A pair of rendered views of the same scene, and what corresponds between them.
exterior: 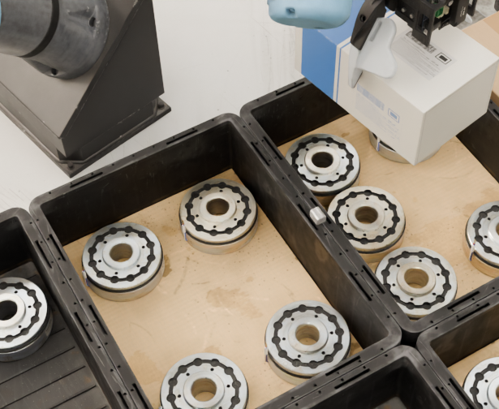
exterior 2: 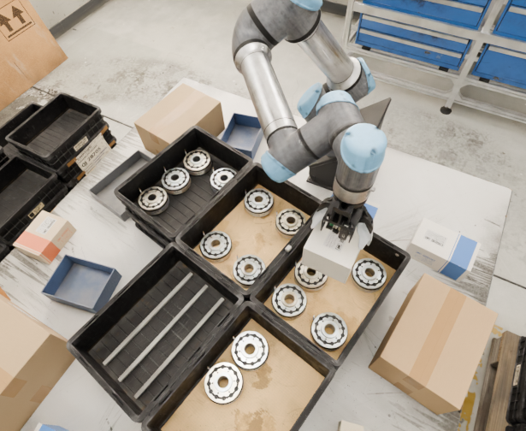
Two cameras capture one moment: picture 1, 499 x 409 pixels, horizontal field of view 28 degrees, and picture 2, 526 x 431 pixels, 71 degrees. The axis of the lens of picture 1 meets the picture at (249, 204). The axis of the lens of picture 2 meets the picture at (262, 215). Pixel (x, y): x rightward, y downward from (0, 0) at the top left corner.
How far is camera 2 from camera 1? 0.72 m
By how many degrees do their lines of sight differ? 38
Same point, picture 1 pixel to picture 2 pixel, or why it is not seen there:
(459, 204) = (341, 309)
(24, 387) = (205, 197)
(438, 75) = (327, 247)
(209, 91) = not seen: hidden behind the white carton
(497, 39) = (442, 298)
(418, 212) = (329, 293)
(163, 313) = (245, 223)
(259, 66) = (393, 219)
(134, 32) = not seen: hidden behind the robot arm
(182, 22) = (399, 185)
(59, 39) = not seen: hidden behind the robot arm
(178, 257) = (269, 219)
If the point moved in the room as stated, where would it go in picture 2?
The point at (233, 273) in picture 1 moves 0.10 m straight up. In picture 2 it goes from (271, 238) to (270, 222)
